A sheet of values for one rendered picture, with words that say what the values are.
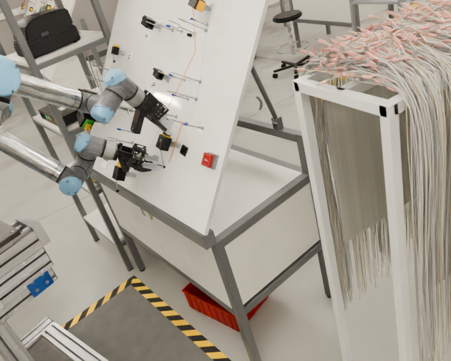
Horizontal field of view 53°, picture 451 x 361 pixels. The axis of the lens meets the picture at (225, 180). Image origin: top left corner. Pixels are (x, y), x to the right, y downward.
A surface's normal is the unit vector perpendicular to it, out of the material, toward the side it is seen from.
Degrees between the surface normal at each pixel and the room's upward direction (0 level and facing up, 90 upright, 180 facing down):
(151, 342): 0
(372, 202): 90
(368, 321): 0
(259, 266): 90
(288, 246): 90
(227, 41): 53
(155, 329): 0
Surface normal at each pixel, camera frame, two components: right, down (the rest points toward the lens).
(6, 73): 0.74, 0.07
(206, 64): -0.74, -0.11
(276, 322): -0.25, -0.83
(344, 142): 0.50, 0.34
